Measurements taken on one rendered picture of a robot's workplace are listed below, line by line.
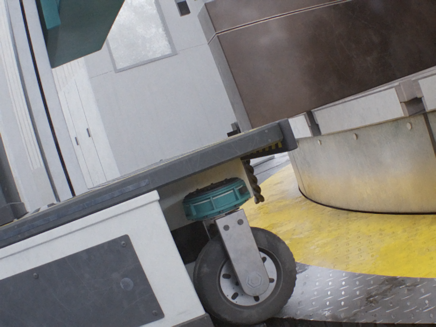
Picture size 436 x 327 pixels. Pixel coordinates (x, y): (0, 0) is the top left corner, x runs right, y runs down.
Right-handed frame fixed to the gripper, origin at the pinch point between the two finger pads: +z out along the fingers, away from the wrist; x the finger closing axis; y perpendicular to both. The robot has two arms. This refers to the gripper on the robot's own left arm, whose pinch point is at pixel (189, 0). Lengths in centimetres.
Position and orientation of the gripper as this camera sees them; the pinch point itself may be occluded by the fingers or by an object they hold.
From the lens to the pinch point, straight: 143.9
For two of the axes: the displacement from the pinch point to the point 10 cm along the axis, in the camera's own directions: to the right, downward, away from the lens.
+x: -3.2, 0.8, 9.4
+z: 3.5, 9.4, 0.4
